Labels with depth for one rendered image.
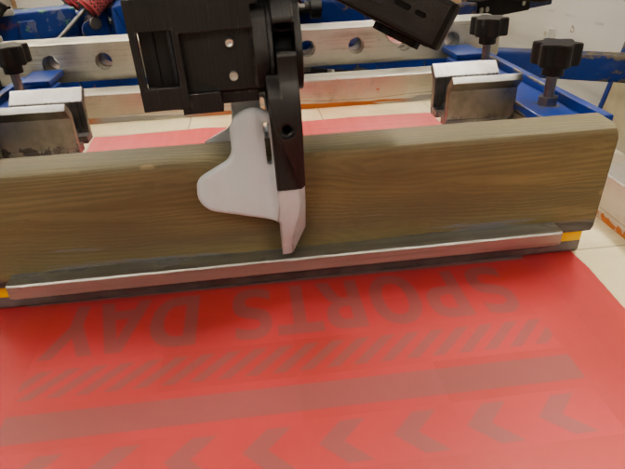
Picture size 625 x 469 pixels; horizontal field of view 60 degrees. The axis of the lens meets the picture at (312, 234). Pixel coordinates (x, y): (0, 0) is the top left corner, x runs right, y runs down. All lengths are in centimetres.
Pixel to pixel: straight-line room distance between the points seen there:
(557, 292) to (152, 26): 29
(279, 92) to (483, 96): 35
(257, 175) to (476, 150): 13
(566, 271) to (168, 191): 27
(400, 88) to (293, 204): 47
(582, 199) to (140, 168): 28
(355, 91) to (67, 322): 49
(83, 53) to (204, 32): 54
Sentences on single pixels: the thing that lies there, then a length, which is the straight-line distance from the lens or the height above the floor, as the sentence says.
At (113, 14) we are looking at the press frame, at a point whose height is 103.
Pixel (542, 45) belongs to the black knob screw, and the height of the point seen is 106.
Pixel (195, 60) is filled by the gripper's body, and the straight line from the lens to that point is 28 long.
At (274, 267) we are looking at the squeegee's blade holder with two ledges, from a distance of 34.
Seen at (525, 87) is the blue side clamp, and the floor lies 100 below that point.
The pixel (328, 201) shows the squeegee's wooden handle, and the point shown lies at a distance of 33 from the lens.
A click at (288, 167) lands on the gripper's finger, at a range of 29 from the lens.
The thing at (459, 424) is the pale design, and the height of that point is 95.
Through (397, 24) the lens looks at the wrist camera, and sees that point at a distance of 30.
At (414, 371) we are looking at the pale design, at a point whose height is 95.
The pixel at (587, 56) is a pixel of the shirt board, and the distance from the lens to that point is 122.
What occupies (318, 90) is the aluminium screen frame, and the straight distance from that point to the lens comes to 73.
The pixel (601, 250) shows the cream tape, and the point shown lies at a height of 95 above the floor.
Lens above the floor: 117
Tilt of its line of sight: 30 degrees down
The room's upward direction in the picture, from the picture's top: 2 degrees counter-clockwise
